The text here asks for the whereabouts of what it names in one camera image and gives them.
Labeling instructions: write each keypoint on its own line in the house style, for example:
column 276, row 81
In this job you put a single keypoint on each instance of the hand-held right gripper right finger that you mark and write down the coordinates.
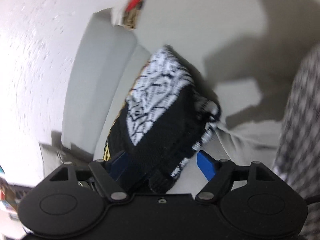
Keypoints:
column 206, row 164

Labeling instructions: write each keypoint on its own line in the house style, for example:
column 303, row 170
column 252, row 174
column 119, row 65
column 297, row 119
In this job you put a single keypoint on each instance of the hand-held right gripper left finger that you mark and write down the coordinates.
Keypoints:
column 119, row 163

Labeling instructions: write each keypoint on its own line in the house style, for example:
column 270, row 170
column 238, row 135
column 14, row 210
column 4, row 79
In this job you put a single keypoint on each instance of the black white patterned garment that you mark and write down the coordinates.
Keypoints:
column 162, row 135

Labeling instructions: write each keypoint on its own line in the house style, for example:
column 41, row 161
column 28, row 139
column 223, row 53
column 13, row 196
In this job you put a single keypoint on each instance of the grey pillow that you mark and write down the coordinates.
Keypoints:
column 95, row 80

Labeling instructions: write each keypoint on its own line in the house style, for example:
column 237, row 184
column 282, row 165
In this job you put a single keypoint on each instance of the black white checkered cloth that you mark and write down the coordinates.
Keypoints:
column 300, row 120

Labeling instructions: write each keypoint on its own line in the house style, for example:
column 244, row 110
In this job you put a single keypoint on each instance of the colourful printed box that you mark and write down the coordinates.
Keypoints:
column 8, row 195

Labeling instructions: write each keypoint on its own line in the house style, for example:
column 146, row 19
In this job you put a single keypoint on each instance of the grey bed sheet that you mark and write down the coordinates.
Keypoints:
column 180, row 22

